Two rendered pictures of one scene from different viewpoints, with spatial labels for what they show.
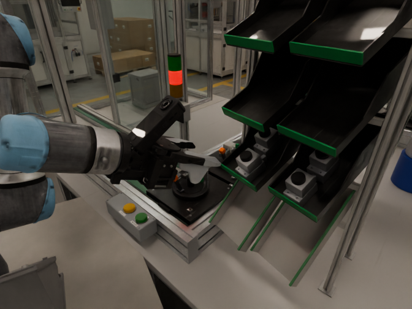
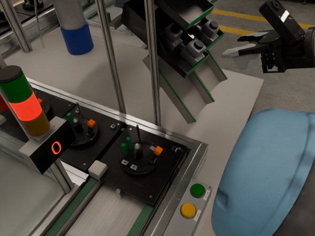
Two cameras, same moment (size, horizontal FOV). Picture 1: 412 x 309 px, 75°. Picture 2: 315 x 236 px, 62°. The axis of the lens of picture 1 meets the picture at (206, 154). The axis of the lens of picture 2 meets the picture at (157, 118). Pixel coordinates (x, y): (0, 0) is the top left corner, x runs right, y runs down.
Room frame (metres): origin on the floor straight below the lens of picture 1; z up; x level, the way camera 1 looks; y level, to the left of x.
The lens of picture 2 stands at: (0.84, 0.57, 1.69)
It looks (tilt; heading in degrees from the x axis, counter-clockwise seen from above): 46 degrees down; 259
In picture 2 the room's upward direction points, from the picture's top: 4 degrees counter-clockwise
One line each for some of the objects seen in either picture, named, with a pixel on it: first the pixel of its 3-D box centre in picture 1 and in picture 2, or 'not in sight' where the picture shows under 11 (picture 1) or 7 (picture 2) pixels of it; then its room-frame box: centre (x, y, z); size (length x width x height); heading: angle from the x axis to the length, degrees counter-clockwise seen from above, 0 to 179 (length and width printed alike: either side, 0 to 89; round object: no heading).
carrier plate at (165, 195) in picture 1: (190, 190); (139, 160); (0.81, 0.06, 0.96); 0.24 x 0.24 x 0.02; 47
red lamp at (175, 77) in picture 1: (175, 76); (25, 104); (1.02, 0.12, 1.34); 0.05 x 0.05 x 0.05
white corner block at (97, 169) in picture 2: not in sight; (98, 170); (0.94, 0.06, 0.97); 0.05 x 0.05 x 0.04; 47
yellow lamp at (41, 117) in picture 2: (176, 89); (34, 121); (1.02, 0.12, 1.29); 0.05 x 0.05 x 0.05
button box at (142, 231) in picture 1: (130, 215); (188, 215); (0.71, 0.27, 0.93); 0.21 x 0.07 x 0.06; 47
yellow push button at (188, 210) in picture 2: (129, 208); (188, 210); (0.71, 0.27, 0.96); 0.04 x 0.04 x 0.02
